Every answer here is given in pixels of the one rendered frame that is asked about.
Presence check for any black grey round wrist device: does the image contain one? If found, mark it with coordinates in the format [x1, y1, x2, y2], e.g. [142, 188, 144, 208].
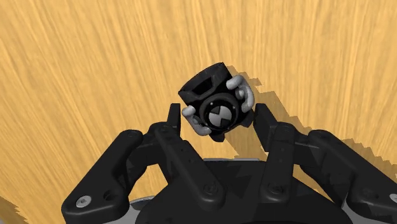
[178, 62, 256, 143]

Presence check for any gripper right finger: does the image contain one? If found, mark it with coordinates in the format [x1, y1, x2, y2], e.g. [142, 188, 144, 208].
[253, 103, 397, 224]

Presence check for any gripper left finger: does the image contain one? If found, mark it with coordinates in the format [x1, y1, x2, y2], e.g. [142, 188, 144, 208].
[60, 103, 226, 224]

